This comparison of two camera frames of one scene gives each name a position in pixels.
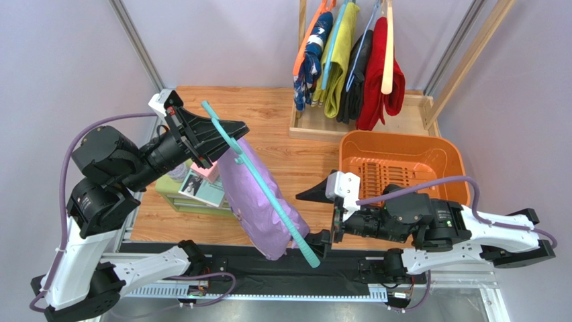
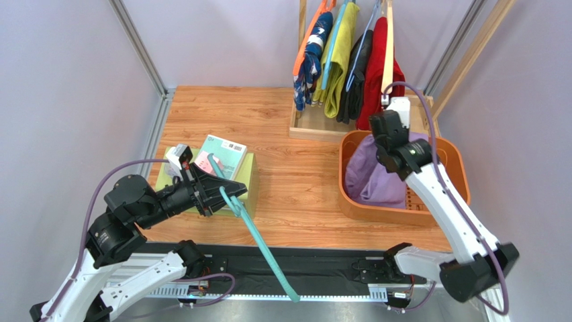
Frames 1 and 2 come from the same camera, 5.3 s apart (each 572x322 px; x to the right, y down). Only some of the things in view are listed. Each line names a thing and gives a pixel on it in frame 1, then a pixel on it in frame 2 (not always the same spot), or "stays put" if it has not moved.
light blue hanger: (333, 43) stays put
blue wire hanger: (375, 7) stays put
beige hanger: (388, 71) stays put
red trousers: (385, 82) stays put
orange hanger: (324, 6) stays put
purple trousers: (252, 207) to (366, 178)
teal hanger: (243, 157) to (235, 205)
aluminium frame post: (137, 44) stays put
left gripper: (195, 135) to (210, 186)
